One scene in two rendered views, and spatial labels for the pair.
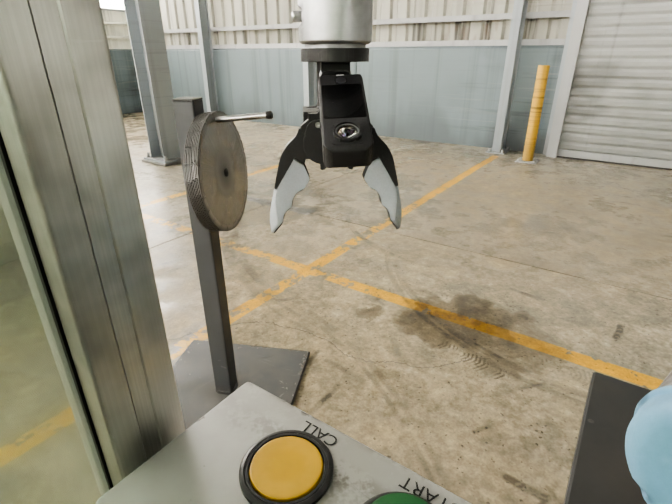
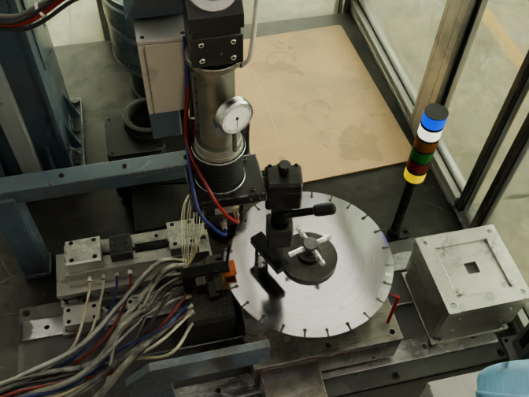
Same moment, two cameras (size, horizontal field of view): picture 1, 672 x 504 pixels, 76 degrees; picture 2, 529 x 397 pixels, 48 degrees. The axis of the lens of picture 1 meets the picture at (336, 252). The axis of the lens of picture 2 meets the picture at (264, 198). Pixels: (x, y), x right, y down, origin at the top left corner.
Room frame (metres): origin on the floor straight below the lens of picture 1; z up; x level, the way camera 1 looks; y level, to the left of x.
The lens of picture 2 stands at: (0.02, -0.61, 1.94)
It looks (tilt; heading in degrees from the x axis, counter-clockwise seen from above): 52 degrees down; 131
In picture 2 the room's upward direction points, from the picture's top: 3 degrees clockwise
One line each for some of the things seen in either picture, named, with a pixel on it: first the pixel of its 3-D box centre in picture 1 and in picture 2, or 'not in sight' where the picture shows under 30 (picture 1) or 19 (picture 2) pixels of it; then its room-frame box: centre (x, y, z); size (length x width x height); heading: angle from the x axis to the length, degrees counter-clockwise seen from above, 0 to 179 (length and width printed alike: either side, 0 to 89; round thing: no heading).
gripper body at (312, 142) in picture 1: (334, 108); not in sight; (0.50, 0.00, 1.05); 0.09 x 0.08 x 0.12; 4
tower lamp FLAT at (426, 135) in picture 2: not in sight; (430, 129); (-0.28, 0.22, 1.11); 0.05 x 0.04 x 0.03; 145
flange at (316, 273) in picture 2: not in sight; (308, 254); (-0.32, -0.08, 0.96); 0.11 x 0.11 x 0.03
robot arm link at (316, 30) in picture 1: (332, 26); not in sight; (0.49, 0.00, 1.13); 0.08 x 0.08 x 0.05
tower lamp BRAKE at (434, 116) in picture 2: not in sight; (434, 117); (-0.28, 0.22, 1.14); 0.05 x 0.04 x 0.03; 145
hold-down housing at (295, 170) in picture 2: not in sight; (281, 205); (-0.34, -0.16, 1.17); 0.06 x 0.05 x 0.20; 46
